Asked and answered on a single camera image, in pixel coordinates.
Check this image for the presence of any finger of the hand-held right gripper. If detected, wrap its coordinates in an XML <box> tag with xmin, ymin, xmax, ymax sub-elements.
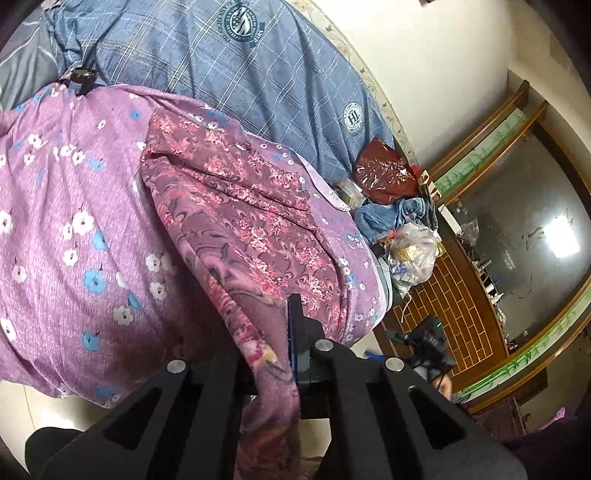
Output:
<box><xmin>385</xmin><ymin>329</ymin><xmax>415</xmax><ymax>348</ymax></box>

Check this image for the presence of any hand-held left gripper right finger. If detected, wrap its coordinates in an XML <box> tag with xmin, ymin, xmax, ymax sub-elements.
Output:
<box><xmin>286</xmin><ymin>293</ymin><xmax>529</xmax><ymax>480</ymax></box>

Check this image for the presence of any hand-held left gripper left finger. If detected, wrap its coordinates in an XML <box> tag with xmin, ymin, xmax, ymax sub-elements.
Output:
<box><xmin>39</xmin><ymin>353</ymin><xmax>259</xmax><ymax>480</ymax></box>

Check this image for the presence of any maroon floral garment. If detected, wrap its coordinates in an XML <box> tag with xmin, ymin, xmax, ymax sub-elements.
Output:
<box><xmin>139</xmin><ymin>108</ymin><xmax>352</xmax><ymax>480</ymax></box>

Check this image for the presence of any brown wooden dresser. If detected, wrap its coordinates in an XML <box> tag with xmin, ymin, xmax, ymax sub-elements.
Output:
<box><xmin>374</xmin><ymin>226</ymin><xmax>511</xmax><ymax>393</ymax></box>

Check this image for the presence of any clear plastic bag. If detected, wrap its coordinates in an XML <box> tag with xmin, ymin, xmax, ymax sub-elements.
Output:
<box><xmin>387</xmin><ymin>222</ymin><xmax>446</xmax><ymax>298</ymax></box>

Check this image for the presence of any person's dark trouser leg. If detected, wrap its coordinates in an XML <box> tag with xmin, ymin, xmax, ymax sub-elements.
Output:
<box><xmin>25</xmin><ymin>427</ymin><xmax>86</xmax><ymax>480</ymax></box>

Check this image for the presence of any blue denim garment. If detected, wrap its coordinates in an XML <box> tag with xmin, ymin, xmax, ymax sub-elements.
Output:
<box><xmin>353</xmin><ymin>196</ymin><xmax>439</xmax><ymax>245</ymax></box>

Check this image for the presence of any red white box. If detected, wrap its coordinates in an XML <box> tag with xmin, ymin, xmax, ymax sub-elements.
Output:
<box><xmin>409</xmin><ymin>164</ymin><xmax>441</xmax><ymax>197</ymax></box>

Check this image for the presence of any red plastic bag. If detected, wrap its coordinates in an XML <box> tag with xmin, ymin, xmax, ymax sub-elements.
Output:
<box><xmin>353</xmin><ymin>138</ymin><xmax>419</xmax><ymax>206</ymax></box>

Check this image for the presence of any wooden mirrored wardrobe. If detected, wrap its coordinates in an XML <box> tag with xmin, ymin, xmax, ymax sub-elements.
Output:
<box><xmin>429</xmin><ymin>80</ymin><xmax>591</xmax><ymax>416</ymax></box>

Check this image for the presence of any purple floral bedsheet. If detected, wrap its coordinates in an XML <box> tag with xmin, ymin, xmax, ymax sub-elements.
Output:
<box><xmin>0</xmin><ymin>84</ymin><xmax>393</xmax><ymax>409</ymax></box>

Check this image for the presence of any blue plaid quilt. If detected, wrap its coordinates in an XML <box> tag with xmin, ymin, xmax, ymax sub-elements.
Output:
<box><xmin>44</xmin><ymin>0</ymin><xmax>395</xmax><ymax>183</ymax></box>

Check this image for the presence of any black round object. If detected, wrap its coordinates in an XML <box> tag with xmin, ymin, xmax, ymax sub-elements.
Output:
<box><xmin>65</xmin><ymin>67</ymin><xmax>98</xmax><ymax>95</ymax></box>

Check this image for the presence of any grey star pillow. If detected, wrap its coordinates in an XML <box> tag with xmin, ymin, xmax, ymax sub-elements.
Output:
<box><xmin>0</xmin><ymin>9</ymin><xmax>63</xmax><ymax>112</ymax></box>

